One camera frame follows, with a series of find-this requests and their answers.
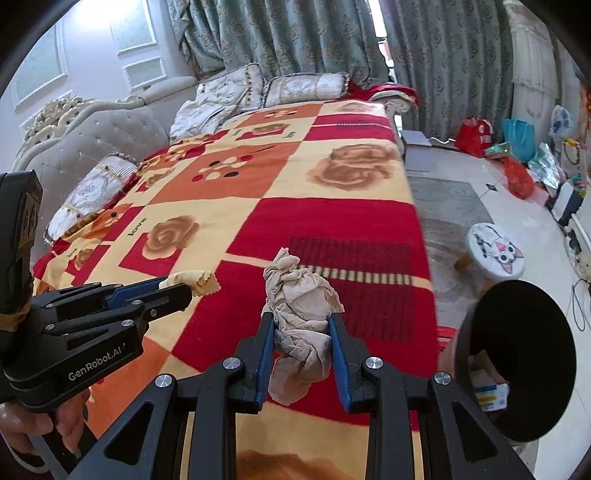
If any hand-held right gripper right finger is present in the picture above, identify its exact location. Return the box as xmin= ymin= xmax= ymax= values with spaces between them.
xmin=325 ymin=314 xmax=527 ymax=480

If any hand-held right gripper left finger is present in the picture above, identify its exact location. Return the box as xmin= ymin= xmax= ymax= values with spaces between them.
xmin=67 ymin=311 xmax=278 ymax=480

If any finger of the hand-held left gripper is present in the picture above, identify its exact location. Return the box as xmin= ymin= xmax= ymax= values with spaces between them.
xmin=30 ymin=276 xmax=163 ymax=315
xmin=41 ymin=284 xmax=194 ymax=343

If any pale serrated wrapper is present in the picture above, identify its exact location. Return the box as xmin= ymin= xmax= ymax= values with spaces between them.
xmin=159 ymin=270 xmax=221 ymax=298

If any beige cloth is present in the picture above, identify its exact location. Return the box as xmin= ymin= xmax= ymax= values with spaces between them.
xmin=262 ymin=247 xmax=346 ymax=407

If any black bin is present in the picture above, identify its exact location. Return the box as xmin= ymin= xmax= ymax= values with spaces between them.
xmin=450 ymin=279 xmax=578 ymax=445

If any person's left hand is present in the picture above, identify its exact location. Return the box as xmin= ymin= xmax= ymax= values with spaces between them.
xmin=0 ymin=394 xmax=90 ymax=462

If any grey embroidered cushion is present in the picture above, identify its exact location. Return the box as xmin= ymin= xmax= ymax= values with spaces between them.
xmin=44 ymin=154 xmax=139 ymax=243

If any printed blanket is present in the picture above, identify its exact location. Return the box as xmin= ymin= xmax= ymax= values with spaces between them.
xmin=30 ymin=99 xmax=439 ymax=480

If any folded white quilt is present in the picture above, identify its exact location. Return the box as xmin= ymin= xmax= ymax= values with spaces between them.
xmin=170 ymin=99 xmax=241 ymax=141

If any cat print stool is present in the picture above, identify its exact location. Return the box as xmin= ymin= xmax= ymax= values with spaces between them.
xmin=455 ymin=222 xmax=526 ymax=283

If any cream fringed pillow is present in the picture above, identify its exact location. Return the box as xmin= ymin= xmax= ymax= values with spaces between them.
xmin=196 ymin=63 xmax=265 ymax=112

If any flat cardboard box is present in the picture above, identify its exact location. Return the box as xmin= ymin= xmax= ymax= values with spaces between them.
xmin=401 ymin=129 xmax=435 ymax=172

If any small red plastic bag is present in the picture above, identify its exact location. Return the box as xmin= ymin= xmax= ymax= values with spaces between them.
xmin=503 ymin=157 xmax=535 ymax=199

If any striped embroidered pillow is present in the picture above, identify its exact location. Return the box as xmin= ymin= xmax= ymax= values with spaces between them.
xmin=263 ymin=72 xmax=350 ymax=108

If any red shopping bag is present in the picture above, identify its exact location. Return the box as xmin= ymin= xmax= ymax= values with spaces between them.
xmin=455 ymin=116 xmax=496 ymax=157

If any folded red blanket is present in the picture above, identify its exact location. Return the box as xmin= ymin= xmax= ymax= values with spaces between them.
xmin=344 ymin=80 xmax=419 ymax=116

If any white and dark bag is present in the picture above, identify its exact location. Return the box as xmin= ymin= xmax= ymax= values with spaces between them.
xmin=551 ymin=182 xmax=585 ymax=227

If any silver foil bag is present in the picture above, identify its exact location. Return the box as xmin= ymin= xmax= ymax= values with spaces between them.
xmin=529 ymin=143 xmax=561 ymax=190

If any blue shopping bag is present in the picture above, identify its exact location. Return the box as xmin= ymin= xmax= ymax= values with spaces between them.
xmin=502 ymin=119 xmax=536 ymax=160

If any patterned green curtain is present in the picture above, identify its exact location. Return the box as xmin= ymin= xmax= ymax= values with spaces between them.
xmin=379 ymin=0 xmax=518 ymax=141
xmin=166 ymin=0 xmax=395 ymax=84

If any white bag yellow trim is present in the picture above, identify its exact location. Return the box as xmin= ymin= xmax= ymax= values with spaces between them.
xmin=561 ymin=138 xmax=587 ymax=181

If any white blue plastic bag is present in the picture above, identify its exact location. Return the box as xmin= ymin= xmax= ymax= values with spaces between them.
xmin=549 ymin=105 xmax=575 ymax=139

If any lace covered standing unit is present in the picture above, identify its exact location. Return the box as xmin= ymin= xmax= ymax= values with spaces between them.
xmin=505 ymin=0 xmax=578 ymax=139

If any floor cable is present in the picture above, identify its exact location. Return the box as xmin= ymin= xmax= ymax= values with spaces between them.
xmin=570 ymin=277 xmax=591 ymax=333

